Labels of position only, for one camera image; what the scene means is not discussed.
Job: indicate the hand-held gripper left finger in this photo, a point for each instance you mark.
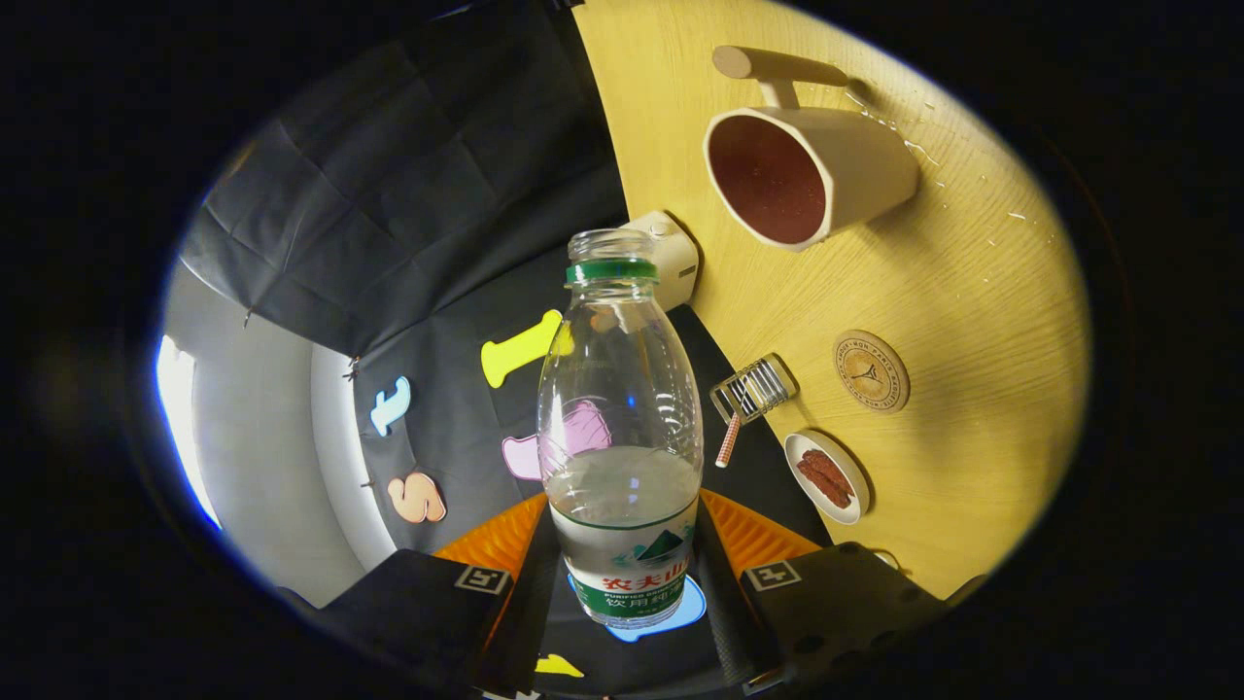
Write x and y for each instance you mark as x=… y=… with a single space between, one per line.
x=525 y=622

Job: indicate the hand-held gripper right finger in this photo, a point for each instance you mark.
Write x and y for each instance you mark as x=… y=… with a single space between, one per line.
x=721 y=593

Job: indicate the clear plastic juice bottle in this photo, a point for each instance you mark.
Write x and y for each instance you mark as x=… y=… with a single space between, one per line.
x=622 y=389

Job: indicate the round wooden coaster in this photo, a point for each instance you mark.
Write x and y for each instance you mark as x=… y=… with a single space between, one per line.
x=871 y=371

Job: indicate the brown meat patty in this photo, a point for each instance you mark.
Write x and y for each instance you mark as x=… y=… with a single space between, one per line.
x=816 y=481
x=838 y=476

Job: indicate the white round plate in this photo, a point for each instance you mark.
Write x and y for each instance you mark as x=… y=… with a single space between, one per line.
x=799 y=449

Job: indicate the white toaster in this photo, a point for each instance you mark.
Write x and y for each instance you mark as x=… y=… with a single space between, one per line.
x=677 y=258

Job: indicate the wooden table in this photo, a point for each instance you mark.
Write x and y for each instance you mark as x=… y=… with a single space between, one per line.
x=972 y=292

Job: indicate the black backdrop cloth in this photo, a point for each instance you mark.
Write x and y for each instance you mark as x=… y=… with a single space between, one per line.
x=408 y=194

